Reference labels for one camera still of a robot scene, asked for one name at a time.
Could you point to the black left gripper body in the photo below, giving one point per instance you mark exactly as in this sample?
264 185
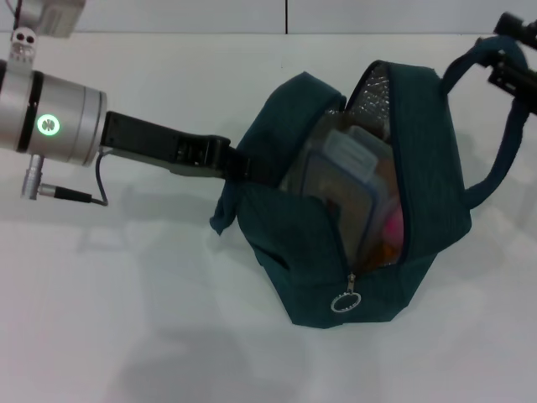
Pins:
159 142

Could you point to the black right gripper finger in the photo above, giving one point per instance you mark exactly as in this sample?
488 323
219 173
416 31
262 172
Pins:
518 29
516 80

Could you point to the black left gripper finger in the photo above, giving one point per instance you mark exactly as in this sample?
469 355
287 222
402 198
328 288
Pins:
260 168

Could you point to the clear blue-rimmed lunch box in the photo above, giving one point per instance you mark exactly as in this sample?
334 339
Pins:
340 184

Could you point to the dark teal fabric lunch bag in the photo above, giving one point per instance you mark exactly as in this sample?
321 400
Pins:
302 252

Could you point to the pink peach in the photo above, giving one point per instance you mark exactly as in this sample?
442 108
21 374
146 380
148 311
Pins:
395 228

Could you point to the yellow banana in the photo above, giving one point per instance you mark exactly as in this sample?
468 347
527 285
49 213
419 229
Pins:
384 252

